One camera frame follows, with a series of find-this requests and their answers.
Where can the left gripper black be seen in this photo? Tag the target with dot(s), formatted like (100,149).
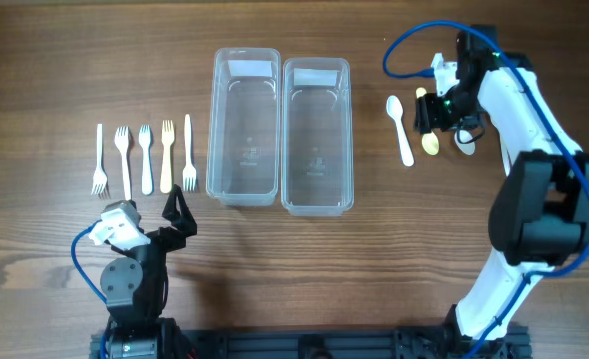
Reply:
(159,238)

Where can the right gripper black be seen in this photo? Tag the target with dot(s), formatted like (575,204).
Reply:
(425,112)

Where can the yellow plastic spoon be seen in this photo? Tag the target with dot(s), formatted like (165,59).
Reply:
(429,141)

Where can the white slim plastic spoon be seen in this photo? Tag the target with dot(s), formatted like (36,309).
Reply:
(465,142)

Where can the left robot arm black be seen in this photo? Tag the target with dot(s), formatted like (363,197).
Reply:
(136,284)

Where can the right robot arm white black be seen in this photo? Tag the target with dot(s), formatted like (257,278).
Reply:
(539,223)

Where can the white fork nearest container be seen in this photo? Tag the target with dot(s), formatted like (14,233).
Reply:
(189,173)

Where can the left clear plastic container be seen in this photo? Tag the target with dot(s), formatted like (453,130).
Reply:
(244,134)

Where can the clear plastic container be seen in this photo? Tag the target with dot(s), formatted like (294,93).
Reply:
(317,175)
(244,134)

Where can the right clear plastic container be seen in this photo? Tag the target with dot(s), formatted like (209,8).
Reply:
(317,175)

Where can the yellow plastic fork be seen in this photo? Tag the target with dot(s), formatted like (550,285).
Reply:
(168,138)

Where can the light blue plastic fork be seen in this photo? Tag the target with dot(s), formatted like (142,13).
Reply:
(145,140)

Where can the white plastic fork far left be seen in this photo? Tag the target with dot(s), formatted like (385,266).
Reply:
(99,178)

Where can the white fork tines up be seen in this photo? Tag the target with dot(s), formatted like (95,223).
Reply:
(122,142)

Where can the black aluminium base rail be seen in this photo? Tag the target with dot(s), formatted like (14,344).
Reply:
(399,343)

